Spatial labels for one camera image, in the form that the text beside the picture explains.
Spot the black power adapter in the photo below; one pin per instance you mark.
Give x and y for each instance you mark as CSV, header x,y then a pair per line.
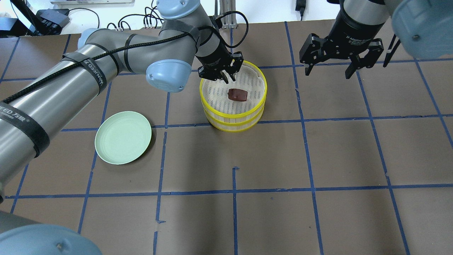
x,y
301,7

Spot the light green plate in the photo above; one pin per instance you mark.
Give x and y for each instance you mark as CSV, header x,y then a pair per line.
x,y
123,137

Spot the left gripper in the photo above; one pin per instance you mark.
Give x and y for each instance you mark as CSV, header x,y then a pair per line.
x,y
213,57

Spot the yellow steamer layer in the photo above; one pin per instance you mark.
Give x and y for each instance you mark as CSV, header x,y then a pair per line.
x,y
240,124
214,94

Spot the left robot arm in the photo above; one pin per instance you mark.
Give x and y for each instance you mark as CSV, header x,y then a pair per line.
x,y
32,117

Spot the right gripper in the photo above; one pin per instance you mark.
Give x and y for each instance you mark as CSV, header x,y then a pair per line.
x,y
348,31

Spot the brown bun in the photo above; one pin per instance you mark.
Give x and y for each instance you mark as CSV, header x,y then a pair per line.
x,y
237,95

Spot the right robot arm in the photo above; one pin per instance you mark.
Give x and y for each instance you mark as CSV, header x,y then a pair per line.
x,y
422,27

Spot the aluminium frame post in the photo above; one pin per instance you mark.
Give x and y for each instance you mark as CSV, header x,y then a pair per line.
x,y
224,12

